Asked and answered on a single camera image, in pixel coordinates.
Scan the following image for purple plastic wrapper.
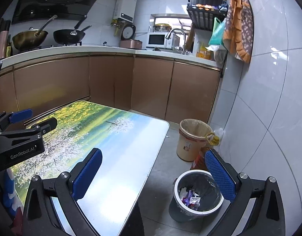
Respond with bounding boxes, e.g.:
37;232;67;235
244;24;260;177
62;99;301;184
179;188;200;210

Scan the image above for beige trash bin with liner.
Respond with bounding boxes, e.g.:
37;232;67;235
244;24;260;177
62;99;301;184
176;119;214;162

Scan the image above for brown kitchen base cabinets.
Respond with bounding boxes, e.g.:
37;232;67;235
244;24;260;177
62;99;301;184
0;52;221;123

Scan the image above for chrome kitchen faucet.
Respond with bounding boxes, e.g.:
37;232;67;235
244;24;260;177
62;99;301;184
165;28;186;54

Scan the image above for left blue white gloved hand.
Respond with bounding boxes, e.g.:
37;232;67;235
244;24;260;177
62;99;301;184
3;168;23;218

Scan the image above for grey bin with white rim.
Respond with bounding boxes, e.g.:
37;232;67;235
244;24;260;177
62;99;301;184
169;169;224;222

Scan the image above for yellow cooking oil bottle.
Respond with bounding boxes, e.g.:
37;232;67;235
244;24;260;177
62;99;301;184
190;135;220;171

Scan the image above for flower print table mat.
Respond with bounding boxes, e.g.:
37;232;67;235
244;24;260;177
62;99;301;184
12;101;169;235

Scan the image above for golden wok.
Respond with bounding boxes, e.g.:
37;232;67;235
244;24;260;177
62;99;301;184
12;15;57;52

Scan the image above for black frying pan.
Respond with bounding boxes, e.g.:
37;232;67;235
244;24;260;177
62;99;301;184
53;15;91;45

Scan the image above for copper thermos bottle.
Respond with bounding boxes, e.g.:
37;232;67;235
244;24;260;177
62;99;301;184
0;18;11;60

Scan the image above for rice cooker with open lid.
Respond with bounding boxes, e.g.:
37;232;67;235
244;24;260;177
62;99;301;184
120;23;142;50

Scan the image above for white microwave oven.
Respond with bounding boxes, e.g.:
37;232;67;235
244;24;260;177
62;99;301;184
146;32;173;49

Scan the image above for white water heater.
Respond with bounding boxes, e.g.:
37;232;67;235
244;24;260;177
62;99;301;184
113;0;137;23

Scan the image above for teal plastic bag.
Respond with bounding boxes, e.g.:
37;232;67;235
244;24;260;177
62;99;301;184
209;18;226;45

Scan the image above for orange patterned apron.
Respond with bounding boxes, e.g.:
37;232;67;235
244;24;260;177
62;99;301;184
222;0;254;64

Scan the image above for black wall dish rack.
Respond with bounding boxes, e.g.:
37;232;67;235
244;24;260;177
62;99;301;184
187;0;228;31

